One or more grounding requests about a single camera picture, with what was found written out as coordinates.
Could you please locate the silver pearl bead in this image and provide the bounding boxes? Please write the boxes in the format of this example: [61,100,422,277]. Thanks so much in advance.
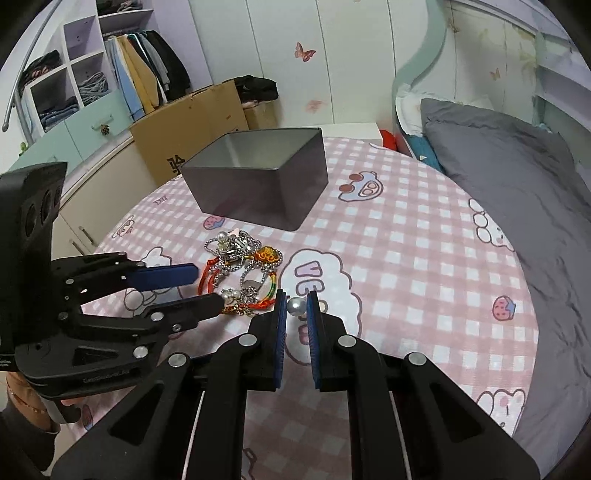
[287,297,308,318]

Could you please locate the jewelry pile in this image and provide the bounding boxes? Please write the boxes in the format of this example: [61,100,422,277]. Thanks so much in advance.
[197,229,284,317]

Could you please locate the dark metal tin box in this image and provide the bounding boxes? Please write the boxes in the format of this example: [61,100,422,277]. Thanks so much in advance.
[181,128,329,231]

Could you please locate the person's left hand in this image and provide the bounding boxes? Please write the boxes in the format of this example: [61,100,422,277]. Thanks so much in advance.
[4,370,93,423]

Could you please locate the pink checkered tablecloth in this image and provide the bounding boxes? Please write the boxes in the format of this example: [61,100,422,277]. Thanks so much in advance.
[96,138,538,479]

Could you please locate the brown cardboard box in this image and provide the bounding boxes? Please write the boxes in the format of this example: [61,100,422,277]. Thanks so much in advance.
[130,81,249,186]

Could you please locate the hanging clothes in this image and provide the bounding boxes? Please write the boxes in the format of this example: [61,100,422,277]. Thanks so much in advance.
[104,30,191,122]

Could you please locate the lilac cubby wardrobe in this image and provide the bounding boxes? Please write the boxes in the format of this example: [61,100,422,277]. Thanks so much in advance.
[1,1,212,171]

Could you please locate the white low cabinet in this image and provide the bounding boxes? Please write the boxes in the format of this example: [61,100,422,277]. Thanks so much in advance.
[318,122,383,147]

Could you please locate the small cardboard box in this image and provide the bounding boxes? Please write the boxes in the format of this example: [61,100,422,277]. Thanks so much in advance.
[242,101,279,130]

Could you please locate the black bag on box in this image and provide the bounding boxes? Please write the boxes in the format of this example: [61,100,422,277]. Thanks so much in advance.
[233,75,279,104]

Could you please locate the white pillow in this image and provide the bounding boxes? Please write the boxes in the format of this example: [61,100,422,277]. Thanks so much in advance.
[394,84,429,137]

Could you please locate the grey bed duvet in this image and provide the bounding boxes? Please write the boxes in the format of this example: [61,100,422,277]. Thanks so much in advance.
[421,99,590,479]

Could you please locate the lilac wall shelf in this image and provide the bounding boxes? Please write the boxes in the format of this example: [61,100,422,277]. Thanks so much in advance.
[532,13,590,164]

